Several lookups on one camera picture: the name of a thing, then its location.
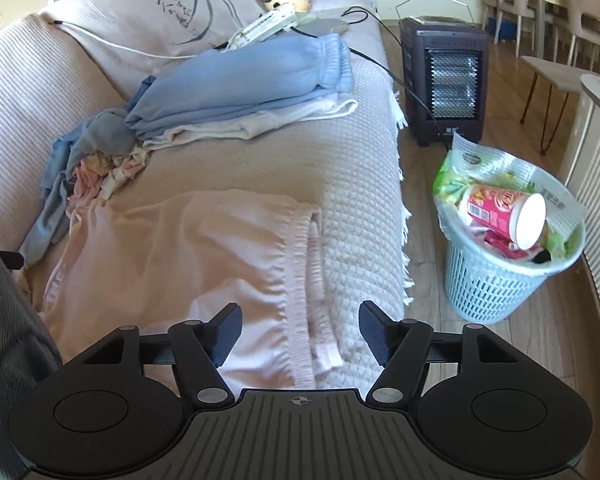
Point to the white power strip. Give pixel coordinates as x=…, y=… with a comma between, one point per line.
x=262, y=27

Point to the white t-shirt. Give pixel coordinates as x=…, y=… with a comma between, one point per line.
x=280, y=115

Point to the red snack packet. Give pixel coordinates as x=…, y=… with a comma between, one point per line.
x=500, y=246

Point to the green and white plastic bag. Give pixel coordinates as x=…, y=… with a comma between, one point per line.
x=555, y=185

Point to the grey-blue cloth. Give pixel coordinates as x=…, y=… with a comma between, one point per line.
x=95, y=135

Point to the purple electric heater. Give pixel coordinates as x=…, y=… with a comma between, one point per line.
x=445, y=80

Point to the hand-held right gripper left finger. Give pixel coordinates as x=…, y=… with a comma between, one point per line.
x=226, y=335

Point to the person's grey trouser leg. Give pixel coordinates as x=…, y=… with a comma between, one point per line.
x=10, y=350

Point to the light blue sweatpants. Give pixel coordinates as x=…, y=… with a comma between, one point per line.
x=240, y=80

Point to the red paper cup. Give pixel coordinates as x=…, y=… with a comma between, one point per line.
x=505, y=210

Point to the grey cushion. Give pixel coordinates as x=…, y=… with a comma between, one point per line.
x=322, y=26

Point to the light blue waste basket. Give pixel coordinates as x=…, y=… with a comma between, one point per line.
x=495, y=285

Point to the grey bench with hairpin legs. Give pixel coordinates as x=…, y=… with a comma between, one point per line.
x=550, y=70

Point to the floral cloth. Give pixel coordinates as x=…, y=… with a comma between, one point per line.
x=115, y=170

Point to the printed white pillow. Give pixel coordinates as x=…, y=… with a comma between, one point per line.
x=145, y=15

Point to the blue box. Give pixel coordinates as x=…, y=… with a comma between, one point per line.
x=502, y=30

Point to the pink pants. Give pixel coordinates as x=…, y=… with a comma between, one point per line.
x=180, y=270

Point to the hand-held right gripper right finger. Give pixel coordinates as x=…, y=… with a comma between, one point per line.
x=375, y=332

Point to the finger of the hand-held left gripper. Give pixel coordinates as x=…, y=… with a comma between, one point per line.
x=14, y=260

